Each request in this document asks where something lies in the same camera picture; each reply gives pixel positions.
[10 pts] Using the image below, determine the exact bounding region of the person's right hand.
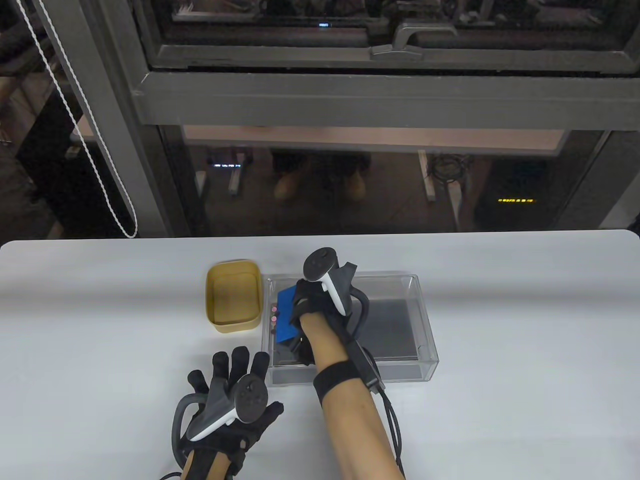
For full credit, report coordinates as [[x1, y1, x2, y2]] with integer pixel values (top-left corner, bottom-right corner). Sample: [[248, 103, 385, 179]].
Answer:
[[288, 278, 336, 369]]

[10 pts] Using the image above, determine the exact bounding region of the person's left hand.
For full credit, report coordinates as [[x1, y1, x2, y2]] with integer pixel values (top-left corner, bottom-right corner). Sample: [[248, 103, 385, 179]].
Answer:
[[186, 346, 285, 453]]

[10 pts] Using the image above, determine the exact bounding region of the blue plastic scraper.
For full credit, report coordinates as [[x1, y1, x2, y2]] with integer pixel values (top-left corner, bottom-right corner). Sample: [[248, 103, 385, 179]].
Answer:
[[274, 286, 307, 345]]

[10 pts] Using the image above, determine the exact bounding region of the tan bento box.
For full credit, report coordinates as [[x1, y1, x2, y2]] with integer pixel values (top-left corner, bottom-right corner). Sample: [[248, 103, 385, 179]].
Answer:
[[205, 259, 264, 335]]

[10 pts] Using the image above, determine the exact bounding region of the clear plastic drawer organizer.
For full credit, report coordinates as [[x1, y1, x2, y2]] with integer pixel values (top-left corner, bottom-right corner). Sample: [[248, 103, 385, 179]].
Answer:
[[260, 273, 440, 386]]

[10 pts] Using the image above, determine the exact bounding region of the person's left forearm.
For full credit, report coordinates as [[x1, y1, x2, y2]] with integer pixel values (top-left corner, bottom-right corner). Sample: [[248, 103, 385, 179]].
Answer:
[[179, 446, 237, 480]]

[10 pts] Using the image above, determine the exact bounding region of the person's right forearm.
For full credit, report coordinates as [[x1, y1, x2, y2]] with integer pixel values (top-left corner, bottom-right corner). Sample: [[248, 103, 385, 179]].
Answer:
[[299, 312, 407, 480]]

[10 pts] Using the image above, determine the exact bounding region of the black white right hand controller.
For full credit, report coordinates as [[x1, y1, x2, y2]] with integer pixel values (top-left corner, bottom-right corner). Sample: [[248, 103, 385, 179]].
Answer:
[[303, 247, 371, 351]]

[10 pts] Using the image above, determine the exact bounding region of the black white hand controller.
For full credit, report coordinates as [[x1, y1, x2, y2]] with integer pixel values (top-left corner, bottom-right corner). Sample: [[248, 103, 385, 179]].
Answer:
[[171, 375, 271, 463], [303, 247, 371, 351]]

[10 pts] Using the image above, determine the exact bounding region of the black white left hand controller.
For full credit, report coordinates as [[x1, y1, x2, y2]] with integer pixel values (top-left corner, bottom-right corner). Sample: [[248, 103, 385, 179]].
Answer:
[[171, 375, 271, 463]]

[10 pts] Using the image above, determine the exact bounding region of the black wrist strap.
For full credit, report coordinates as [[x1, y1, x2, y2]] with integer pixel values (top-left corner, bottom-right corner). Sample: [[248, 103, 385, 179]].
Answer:
[[313, 362, 374, 404]]

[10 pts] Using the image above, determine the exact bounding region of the black right glove cable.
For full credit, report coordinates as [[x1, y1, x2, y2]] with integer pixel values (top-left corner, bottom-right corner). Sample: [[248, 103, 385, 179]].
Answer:
[[345, 320, 407, 476]]

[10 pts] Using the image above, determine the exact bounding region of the white beaded blind cord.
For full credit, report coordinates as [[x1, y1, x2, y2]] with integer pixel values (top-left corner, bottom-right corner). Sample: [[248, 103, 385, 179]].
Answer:
[[14, 0, 139, 239]]

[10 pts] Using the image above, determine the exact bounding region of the grey metal window frame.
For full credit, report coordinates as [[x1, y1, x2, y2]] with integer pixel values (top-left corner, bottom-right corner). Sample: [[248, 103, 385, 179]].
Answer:
[[20, 0, 640, 238]]

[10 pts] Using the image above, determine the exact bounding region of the grey window handle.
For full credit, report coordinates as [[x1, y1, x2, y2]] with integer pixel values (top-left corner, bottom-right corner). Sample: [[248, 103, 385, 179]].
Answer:
[[370, 22, 459, 61]]

